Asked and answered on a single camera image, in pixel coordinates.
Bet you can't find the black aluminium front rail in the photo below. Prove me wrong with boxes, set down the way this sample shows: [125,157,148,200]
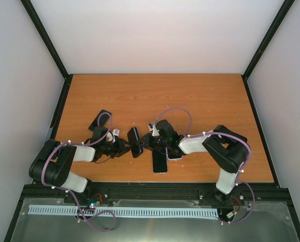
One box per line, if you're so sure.
[23,181,290,205]

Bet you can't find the small circuit board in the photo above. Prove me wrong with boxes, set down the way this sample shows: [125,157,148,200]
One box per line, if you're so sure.
[87,193,103,209]

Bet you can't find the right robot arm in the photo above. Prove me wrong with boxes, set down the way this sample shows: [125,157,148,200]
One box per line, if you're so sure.
[135,119,252,195]

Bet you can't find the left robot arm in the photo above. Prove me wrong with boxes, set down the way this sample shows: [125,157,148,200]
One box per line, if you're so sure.
[29,126,139,203]

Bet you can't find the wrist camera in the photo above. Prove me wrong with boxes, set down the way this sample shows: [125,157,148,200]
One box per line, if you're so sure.
[148,123,160,137]
[106,129,119,142]

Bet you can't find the right black frame post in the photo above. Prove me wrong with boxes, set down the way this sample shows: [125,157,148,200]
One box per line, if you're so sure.
[242,0,296,78]

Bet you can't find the black phone case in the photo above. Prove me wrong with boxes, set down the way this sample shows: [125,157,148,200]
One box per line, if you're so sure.
[127,127,144,159]

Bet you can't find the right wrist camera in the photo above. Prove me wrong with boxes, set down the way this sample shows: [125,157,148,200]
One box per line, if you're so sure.
[148,123,160,137]

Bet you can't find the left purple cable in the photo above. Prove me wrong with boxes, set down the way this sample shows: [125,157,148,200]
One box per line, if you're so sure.
[41,112,114,202]

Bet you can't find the light blue cable duct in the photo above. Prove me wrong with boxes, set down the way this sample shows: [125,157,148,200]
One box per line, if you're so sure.
[27,205,218,220]

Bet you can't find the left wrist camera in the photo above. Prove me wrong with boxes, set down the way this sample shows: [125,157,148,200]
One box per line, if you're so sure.
[106,129,119,142]

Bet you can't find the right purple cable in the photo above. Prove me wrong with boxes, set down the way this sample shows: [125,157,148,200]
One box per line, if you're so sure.
[153,107,253,187]

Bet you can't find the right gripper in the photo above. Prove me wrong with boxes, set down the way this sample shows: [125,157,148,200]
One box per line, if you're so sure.
[136,133,169,152]

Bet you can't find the lilac phone case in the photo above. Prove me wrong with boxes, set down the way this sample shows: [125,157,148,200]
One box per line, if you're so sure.
[165,147,183,160]

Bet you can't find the purple cable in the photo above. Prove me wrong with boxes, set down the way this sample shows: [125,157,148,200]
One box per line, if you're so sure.
[153,107,253,187]
[41,112,114,202]

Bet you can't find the left black frame post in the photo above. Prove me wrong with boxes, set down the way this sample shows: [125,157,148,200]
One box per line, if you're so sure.
[20,0,70,79]

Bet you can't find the clear magsafe phone case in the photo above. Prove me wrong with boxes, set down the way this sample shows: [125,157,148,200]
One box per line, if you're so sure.
[152,150,169,174]

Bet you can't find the black frame post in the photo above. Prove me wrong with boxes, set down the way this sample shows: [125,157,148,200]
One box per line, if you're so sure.
[242,0,296,78]
[20,0,70,79]

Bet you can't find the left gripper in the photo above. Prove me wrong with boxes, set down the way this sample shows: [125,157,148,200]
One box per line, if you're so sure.
[101,137,134,158]

